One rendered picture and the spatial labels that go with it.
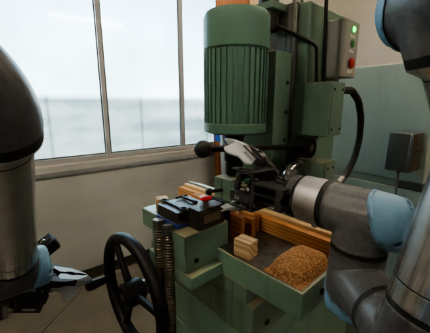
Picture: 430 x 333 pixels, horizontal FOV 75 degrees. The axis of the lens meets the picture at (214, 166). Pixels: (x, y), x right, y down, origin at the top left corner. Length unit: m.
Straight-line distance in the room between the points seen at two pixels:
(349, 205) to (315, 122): 0.47
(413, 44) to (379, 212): 0.21
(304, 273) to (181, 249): 0.26
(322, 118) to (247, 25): 0.32
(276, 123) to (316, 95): 0.13
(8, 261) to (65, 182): 1.53
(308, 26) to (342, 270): 0.67
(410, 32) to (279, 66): 0.46
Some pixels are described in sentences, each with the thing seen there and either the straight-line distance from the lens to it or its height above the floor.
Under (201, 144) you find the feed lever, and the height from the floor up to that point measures 1.17.
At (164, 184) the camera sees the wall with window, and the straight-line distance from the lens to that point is 2.29.
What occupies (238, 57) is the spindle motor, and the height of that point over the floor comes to 1.35.
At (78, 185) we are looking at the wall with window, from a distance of 2.06.
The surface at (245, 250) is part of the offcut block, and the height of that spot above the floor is 0.92.
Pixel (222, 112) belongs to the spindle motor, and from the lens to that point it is 0.73.
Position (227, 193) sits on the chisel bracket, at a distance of 0.80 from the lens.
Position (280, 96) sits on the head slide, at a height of 1.26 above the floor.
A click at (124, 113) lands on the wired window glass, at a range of 2.16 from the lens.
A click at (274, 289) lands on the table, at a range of 0.63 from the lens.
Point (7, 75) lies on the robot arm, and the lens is 0.33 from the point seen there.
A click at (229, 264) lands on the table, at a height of 0.88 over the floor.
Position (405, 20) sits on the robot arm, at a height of 1.34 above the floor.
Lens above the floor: 1.24
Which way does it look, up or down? 13 degrees down
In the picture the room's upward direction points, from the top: straight up
